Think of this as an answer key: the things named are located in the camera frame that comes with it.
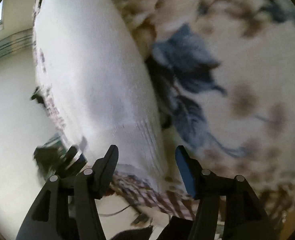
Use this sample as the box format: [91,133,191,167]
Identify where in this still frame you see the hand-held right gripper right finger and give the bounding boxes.
[175,145,275,240]

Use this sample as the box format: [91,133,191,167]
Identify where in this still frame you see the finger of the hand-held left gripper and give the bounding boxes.
[55,146,88,178]

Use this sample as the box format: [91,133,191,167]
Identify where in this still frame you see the floral bed blanket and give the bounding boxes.
[32,0,295,220]

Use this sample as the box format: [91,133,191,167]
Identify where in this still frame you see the green striped curtain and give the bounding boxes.
[0,29,33,65]

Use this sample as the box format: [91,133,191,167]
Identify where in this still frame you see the white knit sweater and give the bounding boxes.
[32,0,169,193]

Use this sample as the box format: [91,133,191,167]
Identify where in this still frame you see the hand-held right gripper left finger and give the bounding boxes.
[16,144,119,240]

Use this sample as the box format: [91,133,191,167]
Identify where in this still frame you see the person's legs in dark trousers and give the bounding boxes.
[111,216,195,240]

